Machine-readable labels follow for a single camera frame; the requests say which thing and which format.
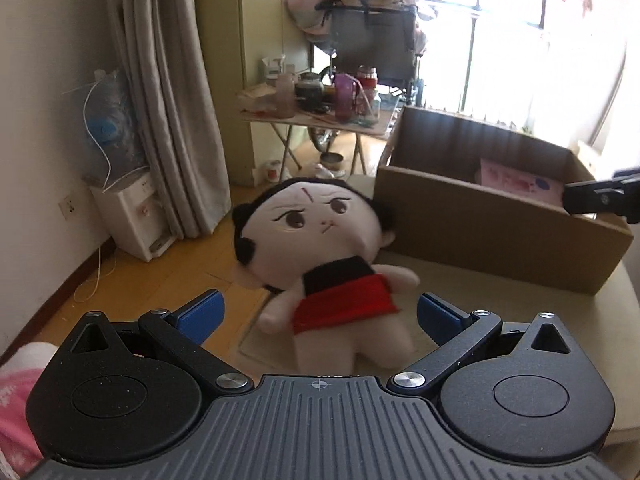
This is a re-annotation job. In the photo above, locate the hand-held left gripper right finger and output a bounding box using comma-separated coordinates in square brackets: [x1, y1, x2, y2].
[386, 291, 576, 397]

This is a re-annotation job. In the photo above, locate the beige desktop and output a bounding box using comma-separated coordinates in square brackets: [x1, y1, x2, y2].
[237, 174, 640, 446]

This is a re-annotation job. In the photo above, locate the pink illustrated book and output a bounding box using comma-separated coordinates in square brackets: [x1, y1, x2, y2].
[474, 157, 571, 208]

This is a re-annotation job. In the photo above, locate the white cable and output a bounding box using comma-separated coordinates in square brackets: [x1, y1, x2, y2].
[72, 80, 118, 303]

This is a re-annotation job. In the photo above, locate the plush doll with red skirt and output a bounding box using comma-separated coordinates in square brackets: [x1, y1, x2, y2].
[231, 176, 421, 375]

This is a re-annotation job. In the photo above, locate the window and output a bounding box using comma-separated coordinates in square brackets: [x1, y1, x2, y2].
[420, 0, 628, 146]

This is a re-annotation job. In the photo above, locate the olive cabinet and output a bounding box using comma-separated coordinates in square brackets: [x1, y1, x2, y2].
[194, 0, 321, 188]

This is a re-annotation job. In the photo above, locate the grey curtain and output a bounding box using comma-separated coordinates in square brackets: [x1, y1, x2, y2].
[102, 0, 232, 241]

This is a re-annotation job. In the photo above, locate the wheelchair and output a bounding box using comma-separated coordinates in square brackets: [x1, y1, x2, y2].
[310, 0, 428, 156]

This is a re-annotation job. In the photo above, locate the pink plastic cup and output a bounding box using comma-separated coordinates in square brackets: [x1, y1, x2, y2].
[334, 74, 357, 121]

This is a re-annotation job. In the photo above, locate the clear water bottle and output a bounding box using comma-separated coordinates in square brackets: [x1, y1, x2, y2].
[80, 70, 151, 181]

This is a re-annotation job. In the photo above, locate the pile of clothes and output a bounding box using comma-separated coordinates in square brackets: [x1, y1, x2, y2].
[286, 0, 343, 56]

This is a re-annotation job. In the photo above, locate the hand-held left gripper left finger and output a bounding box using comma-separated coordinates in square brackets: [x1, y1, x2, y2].
[57, 289, 255, 395]

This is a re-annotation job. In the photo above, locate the brown cardboard box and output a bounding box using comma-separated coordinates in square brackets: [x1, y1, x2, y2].
[375, 106, 634, 296]

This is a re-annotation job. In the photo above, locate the folding table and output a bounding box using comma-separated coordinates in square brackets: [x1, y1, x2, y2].
[239, 105, 401, 181]

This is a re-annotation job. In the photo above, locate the pink blanket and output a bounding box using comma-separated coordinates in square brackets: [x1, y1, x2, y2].
[0, 342, 56, 476]

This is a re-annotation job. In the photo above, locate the white water dispenser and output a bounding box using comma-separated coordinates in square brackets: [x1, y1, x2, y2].
[89, 170, 176, 262]

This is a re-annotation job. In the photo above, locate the dark glass teapot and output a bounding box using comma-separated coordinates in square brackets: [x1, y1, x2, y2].
[295, 72, 326, 111]

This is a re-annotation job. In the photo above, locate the red lid jar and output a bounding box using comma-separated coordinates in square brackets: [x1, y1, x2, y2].
[356, 65, 379, 117]

